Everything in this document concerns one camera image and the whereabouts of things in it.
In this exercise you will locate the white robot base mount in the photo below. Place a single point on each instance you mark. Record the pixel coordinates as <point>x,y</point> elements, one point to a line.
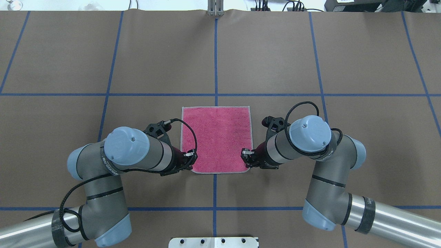
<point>214,242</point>

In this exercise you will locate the aluminium frame post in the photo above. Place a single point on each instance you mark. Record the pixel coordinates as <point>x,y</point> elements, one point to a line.
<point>215,8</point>

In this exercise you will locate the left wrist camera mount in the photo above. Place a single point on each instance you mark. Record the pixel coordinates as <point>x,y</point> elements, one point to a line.
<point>158,130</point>

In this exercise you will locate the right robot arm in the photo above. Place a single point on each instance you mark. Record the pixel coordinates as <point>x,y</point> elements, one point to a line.
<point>328,203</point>

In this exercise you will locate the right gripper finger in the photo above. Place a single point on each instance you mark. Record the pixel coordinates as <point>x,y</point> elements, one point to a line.
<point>246,152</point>

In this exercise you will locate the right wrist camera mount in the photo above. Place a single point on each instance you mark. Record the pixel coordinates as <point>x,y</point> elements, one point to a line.
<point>273,124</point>

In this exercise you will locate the pink and grey towel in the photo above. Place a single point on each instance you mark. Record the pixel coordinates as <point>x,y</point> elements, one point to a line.
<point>220,132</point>

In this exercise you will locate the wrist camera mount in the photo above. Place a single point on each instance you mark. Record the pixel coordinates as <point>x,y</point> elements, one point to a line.
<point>158,130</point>
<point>273,124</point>

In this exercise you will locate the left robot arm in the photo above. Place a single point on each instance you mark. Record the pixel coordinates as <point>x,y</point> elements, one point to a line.
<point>96,208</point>

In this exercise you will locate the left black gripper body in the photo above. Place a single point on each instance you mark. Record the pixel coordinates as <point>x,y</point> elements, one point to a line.
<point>178,157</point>

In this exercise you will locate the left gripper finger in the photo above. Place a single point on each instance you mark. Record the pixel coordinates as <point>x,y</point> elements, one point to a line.
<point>189,153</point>

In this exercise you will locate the black device top right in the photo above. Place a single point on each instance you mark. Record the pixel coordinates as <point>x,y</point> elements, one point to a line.
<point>374,5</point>

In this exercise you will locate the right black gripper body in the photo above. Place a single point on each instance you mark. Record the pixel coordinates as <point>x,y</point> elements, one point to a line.
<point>259,153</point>

